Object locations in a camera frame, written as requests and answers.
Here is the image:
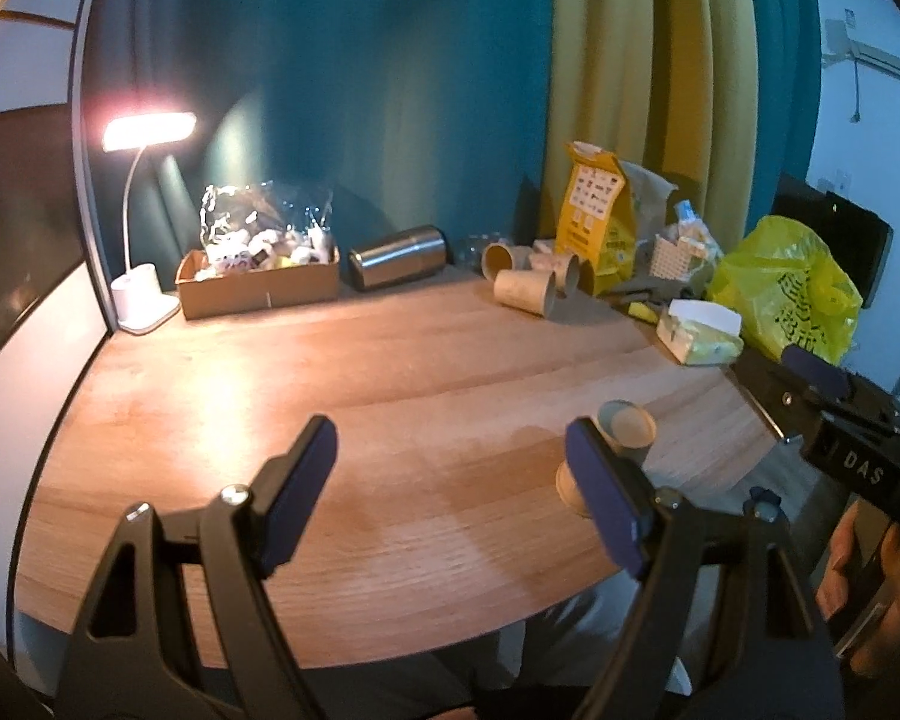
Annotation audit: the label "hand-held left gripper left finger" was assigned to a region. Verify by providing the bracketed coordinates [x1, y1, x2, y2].
[58, 414, 338, 720]

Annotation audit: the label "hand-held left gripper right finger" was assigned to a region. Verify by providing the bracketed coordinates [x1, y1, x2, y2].
[565, 418, 845, 720]

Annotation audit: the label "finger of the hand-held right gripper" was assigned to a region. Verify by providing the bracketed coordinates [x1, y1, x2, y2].
[731, 349, 826, 447]
[780, 345, 900, 432]

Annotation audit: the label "brown paper cup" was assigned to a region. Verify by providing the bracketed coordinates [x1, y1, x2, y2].
[493, 268, 558, 314]
[531, 250, 583, 298]
[555, 399, 658, 520]
[481, 241, 516, 280]

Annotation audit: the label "clear plastic cup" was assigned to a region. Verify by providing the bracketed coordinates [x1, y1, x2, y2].
[457, 234, 507, 266]

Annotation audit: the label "person's right hand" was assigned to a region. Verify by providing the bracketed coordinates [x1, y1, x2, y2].
[816, 506, 900, 642]

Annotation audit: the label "yellow plastic bag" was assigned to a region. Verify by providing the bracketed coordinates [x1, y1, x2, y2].
[706, 215, 865, 368]

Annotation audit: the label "tissue pack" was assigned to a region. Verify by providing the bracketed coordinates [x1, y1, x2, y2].
[656, 298, 745, 367]

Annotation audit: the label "person's grey pants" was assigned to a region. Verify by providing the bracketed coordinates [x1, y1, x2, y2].
[521, 581, 695, 695]

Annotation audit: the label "black monitor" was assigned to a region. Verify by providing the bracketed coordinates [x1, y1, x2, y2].
[771, 172, 895, 308]

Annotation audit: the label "white woven basket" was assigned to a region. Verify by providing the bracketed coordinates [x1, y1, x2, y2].
[651, 234, 710, 283]

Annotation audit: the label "cardboard box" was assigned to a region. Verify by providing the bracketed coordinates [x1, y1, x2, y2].
[175, 244, 341, 320]

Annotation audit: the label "grey paper bag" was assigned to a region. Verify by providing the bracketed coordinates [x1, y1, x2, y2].
[619, 159, 680, 241]

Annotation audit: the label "yellow paper bag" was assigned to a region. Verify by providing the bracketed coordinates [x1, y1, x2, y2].
[555, 141, 637, 297]

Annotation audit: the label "white desk lamp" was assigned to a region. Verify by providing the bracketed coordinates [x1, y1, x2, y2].
[102, 112, 198, 334]

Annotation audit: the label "stainless steel tumbler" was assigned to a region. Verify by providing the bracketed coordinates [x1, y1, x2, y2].
[347, 224, 449, 290]

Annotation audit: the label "clear plastic snack bag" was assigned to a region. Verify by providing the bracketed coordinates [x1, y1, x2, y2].
[199, 181, 338, 275]

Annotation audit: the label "yellow curtain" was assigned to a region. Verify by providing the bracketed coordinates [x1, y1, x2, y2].
[536, 0, 758, 241]

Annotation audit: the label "teal curtain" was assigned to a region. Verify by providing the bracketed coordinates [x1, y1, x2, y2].
[75, 0, 822, 293]

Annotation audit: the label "white wall cable duct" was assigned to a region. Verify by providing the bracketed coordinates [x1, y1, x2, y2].
[821, 37, 900, 95]

